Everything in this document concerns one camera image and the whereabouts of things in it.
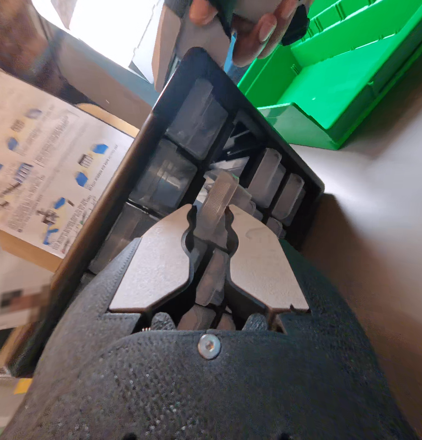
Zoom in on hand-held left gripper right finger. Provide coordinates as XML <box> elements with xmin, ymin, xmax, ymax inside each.
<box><xmin>225</xmin><ymin>205</ymin><xmax>310</xmax><ymax>315</ymax></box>

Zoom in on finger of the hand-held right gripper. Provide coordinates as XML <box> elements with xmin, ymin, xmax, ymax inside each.
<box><xmin>152</xmin><ymin>6</ymin><xmax>183</xmax><ymax>93</ymax></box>
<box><xmin>178</xmin><ymin>19</ymin><xmax>232</xmax><ymax>66</ymax></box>

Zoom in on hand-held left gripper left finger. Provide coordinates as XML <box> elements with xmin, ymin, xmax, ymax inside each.
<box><xmin>108</xmin><ymin>203</ymin><xmax>198</xmax><ymax>316</ymax></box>

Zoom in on black drawer cabinet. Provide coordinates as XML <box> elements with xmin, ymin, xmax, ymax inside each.
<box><xmin>6</xmin><ymin>46</ymin><xmax>325</xmax><ymax>377</ymax></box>

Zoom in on clear plastic drawer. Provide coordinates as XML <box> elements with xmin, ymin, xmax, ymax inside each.
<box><xmin>192</xmin><ymin>171</ymin><xmax>263</xmax><ymax>250</ymax></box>

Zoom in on green plastic bin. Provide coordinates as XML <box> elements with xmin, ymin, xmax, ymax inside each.
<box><xmin>237</xmin><ymin>0</ymin><xmax>422</xmax><ymax>151</ymax></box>

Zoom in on pale desk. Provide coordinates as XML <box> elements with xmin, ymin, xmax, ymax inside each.
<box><xmin>290</xmin><ymin>45</ymin><xmax>422</xmax><ymax>440</ymax></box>

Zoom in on person's right hand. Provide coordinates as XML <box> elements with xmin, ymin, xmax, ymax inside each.
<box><xmin>188</xmin><ymin>0</ymin><xmax>302</xmax><ymax>68</ymax></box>

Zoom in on set of clear cabinet drawers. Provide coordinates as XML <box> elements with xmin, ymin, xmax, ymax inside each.
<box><xmin>89</xmin><ymin>78</ymin><xmax>306</xmax><ymax>331</ymax></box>

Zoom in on instruction sheet on stand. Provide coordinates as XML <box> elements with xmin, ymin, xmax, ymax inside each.
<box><xmin>0</xmin><ymin>62</ymin><xmax>140</xmax><ymax>273</ymax></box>

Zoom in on printed instruction sheet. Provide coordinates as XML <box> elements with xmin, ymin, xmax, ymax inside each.
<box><xmin>0</xmin><ymin>63</ymin><xmax>136</xmax><ymax>258</ymax></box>

